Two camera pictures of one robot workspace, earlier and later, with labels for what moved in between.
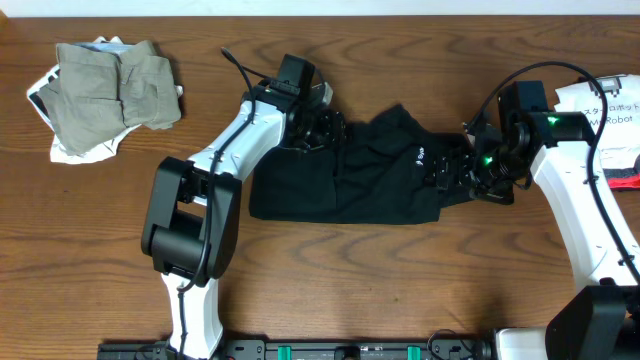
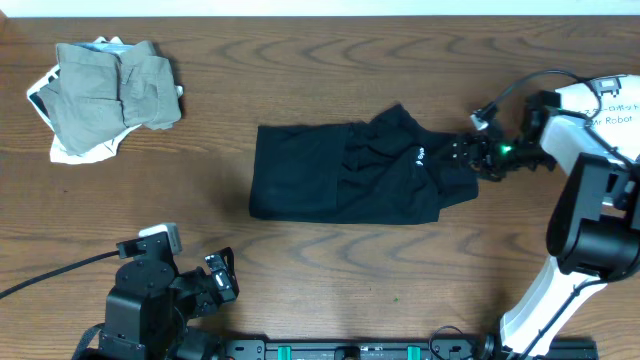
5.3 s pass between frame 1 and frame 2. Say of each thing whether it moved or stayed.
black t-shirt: stayed
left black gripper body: moved
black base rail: stayed
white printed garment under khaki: stayed
